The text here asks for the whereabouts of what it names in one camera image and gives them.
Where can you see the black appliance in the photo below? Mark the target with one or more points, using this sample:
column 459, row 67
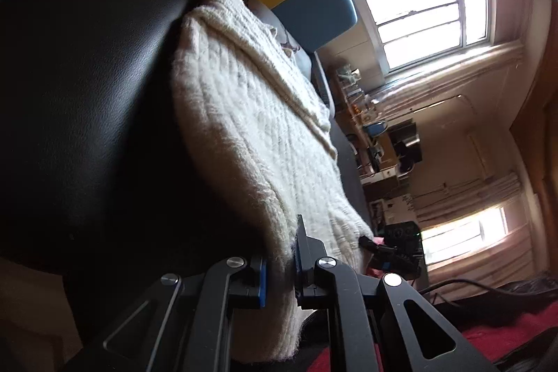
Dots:
column 405, row 145

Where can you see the large barred window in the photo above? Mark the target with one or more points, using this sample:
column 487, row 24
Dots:
column 418, row 6

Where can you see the grey deer print pillow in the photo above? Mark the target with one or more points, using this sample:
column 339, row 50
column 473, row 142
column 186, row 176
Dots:
column 267, row 15

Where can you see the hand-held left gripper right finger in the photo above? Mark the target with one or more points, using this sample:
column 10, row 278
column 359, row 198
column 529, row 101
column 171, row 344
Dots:
column 298, row 267

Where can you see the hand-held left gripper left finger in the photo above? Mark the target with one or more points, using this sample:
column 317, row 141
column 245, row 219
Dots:
column 261, row 285

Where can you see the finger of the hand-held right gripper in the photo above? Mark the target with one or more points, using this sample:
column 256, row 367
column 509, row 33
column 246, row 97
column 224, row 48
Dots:
column 368, row 243

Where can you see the yellow and blue cushion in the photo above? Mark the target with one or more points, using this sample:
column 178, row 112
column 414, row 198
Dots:
column 314, row 6

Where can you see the black leather chair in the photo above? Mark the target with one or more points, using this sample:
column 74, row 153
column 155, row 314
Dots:
column 87, row 93

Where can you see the cream knitted sweater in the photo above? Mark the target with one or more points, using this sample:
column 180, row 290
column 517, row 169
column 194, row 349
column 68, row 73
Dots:
column 244, row 128

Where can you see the small bright window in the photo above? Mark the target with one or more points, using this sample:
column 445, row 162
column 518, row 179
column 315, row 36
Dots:
column 462, row 237

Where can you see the cluttered wooden desk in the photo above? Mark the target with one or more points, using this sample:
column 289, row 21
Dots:
column 383, row 149

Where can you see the brown wooden door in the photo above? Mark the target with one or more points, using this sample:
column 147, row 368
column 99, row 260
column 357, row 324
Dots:
column 545, row 136

